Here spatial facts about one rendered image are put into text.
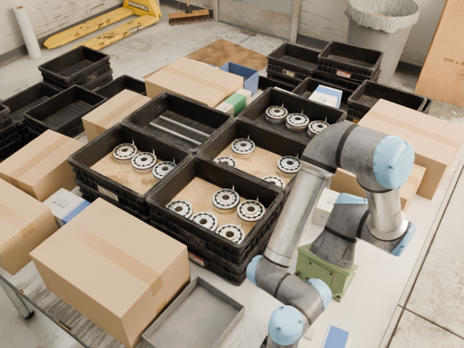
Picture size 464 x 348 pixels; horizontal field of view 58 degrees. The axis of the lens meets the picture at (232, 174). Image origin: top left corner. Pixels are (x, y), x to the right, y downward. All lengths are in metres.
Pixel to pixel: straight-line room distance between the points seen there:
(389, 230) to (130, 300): 0.77
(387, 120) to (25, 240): 1.54
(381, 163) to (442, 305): 1.63
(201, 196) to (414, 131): 0.96
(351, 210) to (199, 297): 0.59
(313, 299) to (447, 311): 1.53
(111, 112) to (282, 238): 1.24
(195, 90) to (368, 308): 1.25
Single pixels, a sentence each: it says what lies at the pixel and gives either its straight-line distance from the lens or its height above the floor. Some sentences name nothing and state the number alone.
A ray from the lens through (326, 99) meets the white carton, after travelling 2.11.
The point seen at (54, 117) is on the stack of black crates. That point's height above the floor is 0.49.
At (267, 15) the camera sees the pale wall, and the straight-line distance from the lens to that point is 4.79.
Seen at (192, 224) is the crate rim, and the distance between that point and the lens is 1.40.
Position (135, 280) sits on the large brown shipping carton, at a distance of 1.33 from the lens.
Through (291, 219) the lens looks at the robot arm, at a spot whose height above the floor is 1.19.
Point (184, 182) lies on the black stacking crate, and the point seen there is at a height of 0.86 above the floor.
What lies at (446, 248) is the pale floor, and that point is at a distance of 2.80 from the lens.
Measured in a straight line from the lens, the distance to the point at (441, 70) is 4.06.
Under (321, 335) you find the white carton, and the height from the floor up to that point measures 0.79.
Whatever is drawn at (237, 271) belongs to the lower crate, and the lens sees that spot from 1.44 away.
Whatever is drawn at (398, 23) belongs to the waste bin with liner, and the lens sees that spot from 3.68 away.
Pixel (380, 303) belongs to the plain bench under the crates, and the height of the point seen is 0.70.
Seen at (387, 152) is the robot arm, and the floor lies 1.39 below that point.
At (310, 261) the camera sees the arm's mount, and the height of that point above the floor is 0.83.
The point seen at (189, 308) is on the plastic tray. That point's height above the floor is 0.70.
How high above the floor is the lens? 1.99
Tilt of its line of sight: 42 degrees down
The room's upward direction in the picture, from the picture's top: straight up
